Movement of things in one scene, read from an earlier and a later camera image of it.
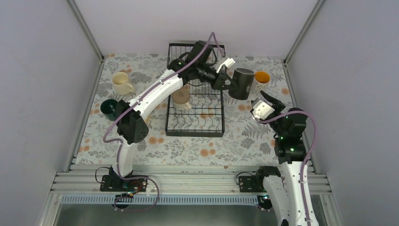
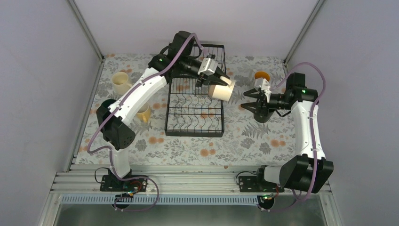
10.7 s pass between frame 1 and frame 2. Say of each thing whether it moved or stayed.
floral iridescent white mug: stayed
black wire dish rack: stayed
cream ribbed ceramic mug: stayed
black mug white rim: moved
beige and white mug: moved
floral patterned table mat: stayed
